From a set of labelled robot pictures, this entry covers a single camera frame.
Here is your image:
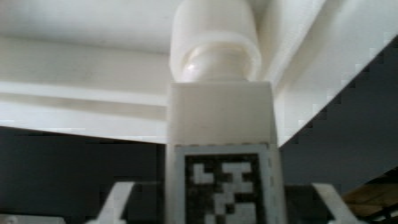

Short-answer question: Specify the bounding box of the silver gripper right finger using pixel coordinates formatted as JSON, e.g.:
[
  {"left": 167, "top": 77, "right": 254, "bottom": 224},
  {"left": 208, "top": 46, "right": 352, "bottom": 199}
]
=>
[{"left": 313, "top": 183, "right": 364, "bottom": 224}]

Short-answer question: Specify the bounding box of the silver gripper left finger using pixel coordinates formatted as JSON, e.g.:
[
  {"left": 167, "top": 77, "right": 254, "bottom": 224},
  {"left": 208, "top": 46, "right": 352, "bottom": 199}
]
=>
[{"left": 85, "top": 182, "right": 135, "bottom": 224}]

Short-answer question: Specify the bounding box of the white square tabletop part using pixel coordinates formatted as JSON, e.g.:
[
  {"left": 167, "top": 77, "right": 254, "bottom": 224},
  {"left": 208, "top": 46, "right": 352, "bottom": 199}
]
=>
[{"left": 0, "top": 0, "right": 398, "bottom": 143}]

